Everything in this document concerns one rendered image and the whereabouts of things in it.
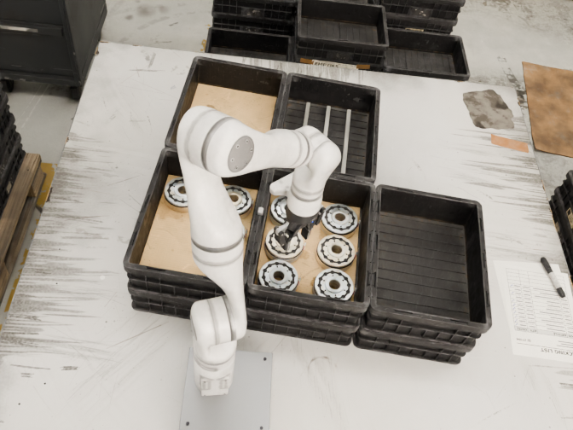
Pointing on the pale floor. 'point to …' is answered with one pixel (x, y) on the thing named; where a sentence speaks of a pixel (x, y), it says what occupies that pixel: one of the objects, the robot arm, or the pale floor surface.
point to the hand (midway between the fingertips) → (295, 239)
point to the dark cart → (49, 41)
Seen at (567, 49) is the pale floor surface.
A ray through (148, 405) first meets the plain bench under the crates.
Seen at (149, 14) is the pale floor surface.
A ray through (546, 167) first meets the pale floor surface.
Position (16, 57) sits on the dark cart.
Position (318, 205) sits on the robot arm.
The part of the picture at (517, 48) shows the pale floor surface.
